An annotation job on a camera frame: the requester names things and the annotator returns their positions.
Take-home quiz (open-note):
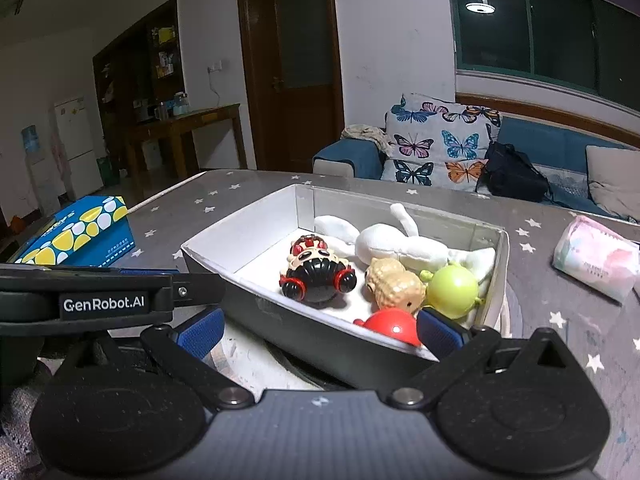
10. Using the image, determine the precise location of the white refrigerator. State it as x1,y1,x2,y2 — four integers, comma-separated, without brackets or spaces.
54,98,103,200

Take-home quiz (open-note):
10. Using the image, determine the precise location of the butterfly pattern pillow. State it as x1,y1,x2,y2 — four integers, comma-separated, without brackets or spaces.
381,94,502,192

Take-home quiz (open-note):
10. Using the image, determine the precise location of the blue yellow tissue box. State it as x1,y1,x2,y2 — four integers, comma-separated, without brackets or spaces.
9,195,136,268

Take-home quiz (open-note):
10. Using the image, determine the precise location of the white cardboard box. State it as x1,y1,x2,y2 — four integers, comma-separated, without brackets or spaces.
182,184,510,388

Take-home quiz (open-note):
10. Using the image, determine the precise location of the beige folded blanket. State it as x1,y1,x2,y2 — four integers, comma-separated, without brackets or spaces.
341,125,393,157

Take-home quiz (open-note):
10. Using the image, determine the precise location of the blue sofa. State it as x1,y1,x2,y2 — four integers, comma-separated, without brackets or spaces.
312,117,639,222

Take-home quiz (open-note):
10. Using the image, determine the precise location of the tan peanut toy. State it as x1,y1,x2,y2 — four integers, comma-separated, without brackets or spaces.
366,258,426,315

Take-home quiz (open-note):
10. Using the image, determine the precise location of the grey star table mat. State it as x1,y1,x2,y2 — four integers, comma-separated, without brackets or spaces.
117,169,639,479

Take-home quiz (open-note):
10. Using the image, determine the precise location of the grey gloved hand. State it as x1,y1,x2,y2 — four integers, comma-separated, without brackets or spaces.
0,385,44,480

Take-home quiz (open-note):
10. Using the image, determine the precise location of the grey cushion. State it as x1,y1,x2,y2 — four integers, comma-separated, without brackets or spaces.
586,145,640,222

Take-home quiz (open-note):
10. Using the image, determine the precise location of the green apple toy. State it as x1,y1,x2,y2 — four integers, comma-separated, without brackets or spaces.
419,263,482,320

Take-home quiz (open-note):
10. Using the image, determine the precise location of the red black doll figure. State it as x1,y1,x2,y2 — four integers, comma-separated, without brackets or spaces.
279,234,357,304

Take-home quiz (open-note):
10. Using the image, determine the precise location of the black backpack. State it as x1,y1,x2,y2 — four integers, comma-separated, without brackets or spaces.
476,142,552,203

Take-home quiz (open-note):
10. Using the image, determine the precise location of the pink tissue pack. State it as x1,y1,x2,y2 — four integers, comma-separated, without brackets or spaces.
552,216,639,304

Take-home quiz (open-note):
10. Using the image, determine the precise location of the brown wooden door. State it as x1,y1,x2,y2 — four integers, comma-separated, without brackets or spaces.
238,0,344,172

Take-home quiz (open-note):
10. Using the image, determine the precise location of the dark window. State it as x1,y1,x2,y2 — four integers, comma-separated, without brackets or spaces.
451,0,639,110

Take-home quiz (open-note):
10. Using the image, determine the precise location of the water dispenser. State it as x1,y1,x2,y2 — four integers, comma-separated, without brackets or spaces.
21,125,60,217

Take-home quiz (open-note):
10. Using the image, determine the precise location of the white plush rabbit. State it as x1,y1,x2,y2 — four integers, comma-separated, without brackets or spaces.
314,203,496,283

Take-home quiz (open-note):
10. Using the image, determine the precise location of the dark bookshelf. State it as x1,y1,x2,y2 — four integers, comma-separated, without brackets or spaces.
92,0,186,174

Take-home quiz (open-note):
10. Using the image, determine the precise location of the wooden side table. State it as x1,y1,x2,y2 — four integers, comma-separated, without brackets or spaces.
124,102,249,196

